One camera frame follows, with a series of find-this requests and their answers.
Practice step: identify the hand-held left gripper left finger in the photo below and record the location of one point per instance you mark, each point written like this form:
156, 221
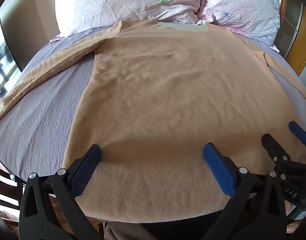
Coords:
86, 170

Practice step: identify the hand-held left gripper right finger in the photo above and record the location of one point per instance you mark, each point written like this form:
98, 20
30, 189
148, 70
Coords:
219, 173

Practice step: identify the dark wooden chair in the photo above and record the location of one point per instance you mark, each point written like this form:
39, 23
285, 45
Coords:
5, 192

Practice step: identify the wooden headboard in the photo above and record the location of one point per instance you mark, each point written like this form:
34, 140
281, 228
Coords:
293, 25

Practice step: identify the dark framed window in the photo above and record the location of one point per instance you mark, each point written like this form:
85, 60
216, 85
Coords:
2, 62

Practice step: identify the tan long-sleeve shirt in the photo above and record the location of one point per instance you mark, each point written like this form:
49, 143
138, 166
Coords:
168, 105

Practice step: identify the grey textured bedspread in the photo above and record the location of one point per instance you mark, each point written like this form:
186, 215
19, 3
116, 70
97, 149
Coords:
40, 115

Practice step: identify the pink floral pillow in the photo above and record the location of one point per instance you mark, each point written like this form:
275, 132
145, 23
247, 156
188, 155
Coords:
243, 7

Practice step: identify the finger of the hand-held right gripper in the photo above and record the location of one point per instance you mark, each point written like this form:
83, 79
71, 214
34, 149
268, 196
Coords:
298, 132
274, 146

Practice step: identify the light lavender bed sheet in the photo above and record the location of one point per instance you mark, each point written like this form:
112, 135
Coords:
285, 80

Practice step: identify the white floral pillow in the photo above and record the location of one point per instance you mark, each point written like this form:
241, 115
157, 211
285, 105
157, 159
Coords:
122, 2

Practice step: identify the person's right hand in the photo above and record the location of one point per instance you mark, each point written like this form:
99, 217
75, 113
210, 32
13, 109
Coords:
291, 226

